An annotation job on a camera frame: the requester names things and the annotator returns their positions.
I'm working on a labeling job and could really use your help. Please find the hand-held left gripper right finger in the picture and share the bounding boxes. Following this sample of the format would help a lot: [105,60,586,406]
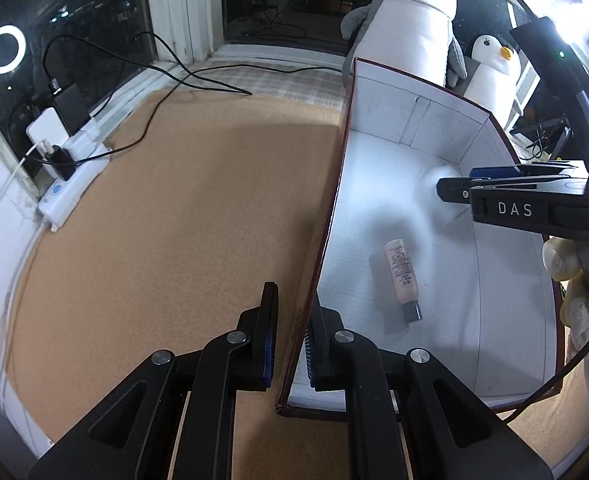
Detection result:
[304,305,555,480]

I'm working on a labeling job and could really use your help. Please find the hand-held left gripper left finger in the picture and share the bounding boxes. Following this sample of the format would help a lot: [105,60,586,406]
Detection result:
[28,282,280,480]

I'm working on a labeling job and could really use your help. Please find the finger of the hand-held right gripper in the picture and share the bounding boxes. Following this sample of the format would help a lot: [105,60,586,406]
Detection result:
[469,160,587,179]
[437,174,589,205]

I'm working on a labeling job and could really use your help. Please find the red-edged white cardboard box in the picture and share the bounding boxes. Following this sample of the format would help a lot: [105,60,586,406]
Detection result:
[276,57,565,418]

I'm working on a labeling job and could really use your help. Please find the pink cosmetic tube grey cap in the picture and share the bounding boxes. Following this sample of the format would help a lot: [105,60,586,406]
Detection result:
[384,240,423,323]

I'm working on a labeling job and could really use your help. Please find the cream plush toy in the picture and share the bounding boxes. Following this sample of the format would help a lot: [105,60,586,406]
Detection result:
[541,237,589,411]

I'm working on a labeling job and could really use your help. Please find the black metal stand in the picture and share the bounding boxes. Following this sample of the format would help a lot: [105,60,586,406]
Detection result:
[511,115,572,163]

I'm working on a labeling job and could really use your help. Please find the small penguin plush toy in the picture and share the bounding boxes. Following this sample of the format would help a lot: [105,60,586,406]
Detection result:
[461,35,522,128]

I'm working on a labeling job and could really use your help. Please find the cork mat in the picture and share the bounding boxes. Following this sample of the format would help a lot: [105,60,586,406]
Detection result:
[7,92,355,480]

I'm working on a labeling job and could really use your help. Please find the large penguin plush toy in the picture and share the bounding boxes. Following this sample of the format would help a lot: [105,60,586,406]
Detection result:
[341,0,467,93]

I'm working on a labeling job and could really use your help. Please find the checked cloth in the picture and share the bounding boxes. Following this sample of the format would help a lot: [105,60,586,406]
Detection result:
[174,62,350,111]

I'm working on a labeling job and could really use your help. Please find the peach blanket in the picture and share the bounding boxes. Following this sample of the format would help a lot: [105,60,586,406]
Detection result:
[494,355,589,461]

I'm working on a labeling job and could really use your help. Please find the white power strip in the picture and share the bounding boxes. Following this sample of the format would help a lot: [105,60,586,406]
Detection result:
[38,115,111,233]

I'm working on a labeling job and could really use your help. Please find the black plug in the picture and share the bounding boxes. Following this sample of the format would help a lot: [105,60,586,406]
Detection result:
[44,146,78,181]

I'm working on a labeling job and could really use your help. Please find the black power adapter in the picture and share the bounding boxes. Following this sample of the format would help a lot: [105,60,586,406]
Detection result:
[49,84,92,133]

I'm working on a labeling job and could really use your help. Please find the white charger block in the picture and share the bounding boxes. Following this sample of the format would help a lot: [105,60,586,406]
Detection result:
[27,107,70,153]

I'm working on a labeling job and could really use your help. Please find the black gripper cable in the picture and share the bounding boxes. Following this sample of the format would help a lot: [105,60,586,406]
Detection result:
[489,305,589,411]

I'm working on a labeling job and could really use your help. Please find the black cables behind window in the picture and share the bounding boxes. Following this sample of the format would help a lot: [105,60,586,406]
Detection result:
[247,0,307,41]

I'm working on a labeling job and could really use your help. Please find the long black cable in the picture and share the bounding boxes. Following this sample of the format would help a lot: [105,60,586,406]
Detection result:
[44,34,252,153]

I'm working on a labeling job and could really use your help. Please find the white window frame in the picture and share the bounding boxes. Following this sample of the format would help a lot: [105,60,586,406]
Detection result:
[0,0,355,201]

